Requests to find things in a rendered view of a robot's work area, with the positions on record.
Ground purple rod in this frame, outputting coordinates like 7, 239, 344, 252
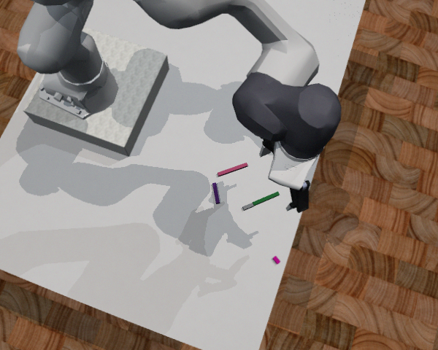
212, 183, 220, 204

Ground grey rod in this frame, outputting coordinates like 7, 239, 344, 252
242, 203, 254, 210

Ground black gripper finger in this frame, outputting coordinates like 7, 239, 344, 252
286, 180, 310, 213
259, 137, 275, 157

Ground green rod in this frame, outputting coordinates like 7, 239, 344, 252
253, 192, 279, 206

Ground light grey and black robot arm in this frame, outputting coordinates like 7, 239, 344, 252
17, 0, 342, 190

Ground pink rod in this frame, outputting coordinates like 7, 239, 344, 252
218, 163, 247, 176

